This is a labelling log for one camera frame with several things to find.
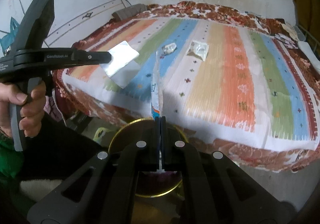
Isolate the white headboard panel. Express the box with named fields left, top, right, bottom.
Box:
left=44, top=0, right=131, bottom=47

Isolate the blue white mask package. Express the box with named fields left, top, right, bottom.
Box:
left=151, top=52, right=163, bottom=119

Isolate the crumpled clear yellow wrapper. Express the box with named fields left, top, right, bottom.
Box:
left=162, top=42, right=177, bottom=55

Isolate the silver foil packet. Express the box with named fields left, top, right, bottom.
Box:
left=100, top=41, right=140, bottom=88

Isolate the teal plastic bag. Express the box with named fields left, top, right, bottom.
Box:
left=1, top=17, right=20, bottom=56

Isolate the white cloth on bed edge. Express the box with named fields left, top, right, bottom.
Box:
left=298, top=41, right=320, bottom=73

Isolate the cartoon print slipper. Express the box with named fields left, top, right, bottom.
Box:
left=93, top=127, right=111, bottom=144

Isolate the clear snack wrapper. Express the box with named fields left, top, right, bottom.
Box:
left=187, top=40, right=209, bottom=61

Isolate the person's left hand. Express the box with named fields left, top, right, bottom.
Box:
left=1, top=82, right=46, bottom=138

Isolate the black trash bin gold rim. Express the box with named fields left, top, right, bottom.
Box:
left=108, top=118, right=187, bottom=198

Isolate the striped colourful bed mat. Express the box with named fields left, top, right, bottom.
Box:
left=62, top=17, right=319, bottom=151

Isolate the grey folded cloth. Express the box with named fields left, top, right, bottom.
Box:
left=112, top=4, right=148, bottom=22

